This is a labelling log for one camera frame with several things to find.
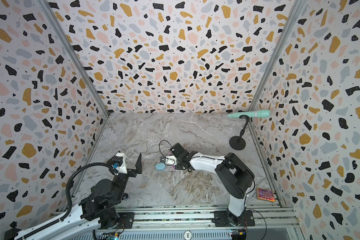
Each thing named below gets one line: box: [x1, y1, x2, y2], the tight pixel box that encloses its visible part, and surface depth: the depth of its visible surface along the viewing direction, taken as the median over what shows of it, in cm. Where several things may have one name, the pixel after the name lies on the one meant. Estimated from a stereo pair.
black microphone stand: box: [229, 114, 250, 151], surface depth 105 cm
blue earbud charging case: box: [155, 163, 166, 171], surface depth 92 cm
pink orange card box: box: [256, 187, 275, 202], surface depth 83 cm
